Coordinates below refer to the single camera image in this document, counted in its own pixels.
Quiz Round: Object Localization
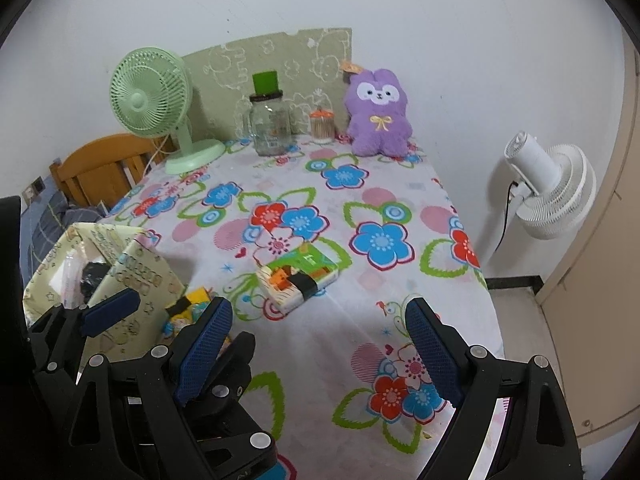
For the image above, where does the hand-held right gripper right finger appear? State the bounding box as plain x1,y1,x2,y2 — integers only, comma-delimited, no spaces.
404,296,584,480

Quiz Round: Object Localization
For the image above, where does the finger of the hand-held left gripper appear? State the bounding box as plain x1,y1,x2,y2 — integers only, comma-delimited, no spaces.
29,287,141,401
182,331,279,480

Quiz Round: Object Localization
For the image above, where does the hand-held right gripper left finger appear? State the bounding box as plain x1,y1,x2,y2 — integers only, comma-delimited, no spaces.
62,297,234,480

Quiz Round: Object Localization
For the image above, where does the black pouch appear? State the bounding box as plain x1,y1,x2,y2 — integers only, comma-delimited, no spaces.
81,261,111,297

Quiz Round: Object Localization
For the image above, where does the yellow packet with black band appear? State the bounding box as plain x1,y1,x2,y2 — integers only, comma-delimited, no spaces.
162,286,234,347

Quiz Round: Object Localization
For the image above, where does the yellow printed fabric storage box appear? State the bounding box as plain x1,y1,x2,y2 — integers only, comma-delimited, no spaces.
22,222,187,363

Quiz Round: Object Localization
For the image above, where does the pink tissue packet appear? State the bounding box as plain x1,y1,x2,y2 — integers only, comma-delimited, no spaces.
49,254,84,307

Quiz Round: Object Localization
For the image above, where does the floral tablecloth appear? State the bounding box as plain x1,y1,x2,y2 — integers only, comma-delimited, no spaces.
95,135,504,480

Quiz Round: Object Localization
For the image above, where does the plaid pillow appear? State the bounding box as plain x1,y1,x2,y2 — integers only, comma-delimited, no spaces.
20,195,109,273

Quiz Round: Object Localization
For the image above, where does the wooden bed headboard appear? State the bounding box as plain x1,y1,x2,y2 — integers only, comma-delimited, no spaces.
50,133,174,209

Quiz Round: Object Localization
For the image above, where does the beige wardrobe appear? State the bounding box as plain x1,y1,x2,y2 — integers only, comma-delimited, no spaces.
537,25,640,448

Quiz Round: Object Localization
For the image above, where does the white standing fan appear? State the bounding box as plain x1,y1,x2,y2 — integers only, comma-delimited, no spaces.
503,130,597,240

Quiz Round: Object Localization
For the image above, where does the green desk fan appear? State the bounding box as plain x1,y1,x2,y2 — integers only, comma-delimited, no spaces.
110,47,227,176

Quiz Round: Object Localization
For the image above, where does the glass mug with green lid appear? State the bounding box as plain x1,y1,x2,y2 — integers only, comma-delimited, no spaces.
243,70,292,157

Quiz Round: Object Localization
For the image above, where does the purple plush bunny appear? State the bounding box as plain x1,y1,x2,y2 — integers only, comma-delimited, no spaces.
341,60,414,157

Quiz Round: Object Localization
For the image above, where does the cotton swab jar orange lid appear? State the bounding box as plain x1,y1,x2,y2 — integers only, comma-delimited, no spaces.
308,106,336,145

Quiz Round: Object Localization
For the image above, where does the green printed board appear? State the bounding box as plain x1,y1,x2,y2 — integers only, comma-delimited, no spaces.
181,27,353,144

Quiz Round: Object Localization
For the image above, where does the black fan cable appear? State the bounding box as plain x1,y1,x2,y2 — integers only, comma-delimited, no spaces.
492,180,519,257

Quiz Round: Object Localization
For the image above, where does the white fan cable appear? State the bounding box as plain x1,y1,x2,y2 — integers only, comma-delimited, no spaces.
146,135,169,167

